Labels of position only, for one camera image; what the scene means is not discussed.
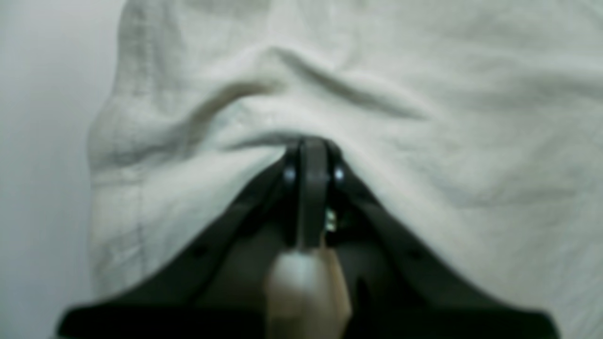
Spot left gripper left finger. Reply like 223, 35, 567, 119
57, 144, 300, 339

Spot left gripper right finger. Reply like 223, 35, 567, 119
298, 137, 558, 339

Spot beige t-shirt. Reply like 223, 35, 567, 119
88, 0, 603, 339

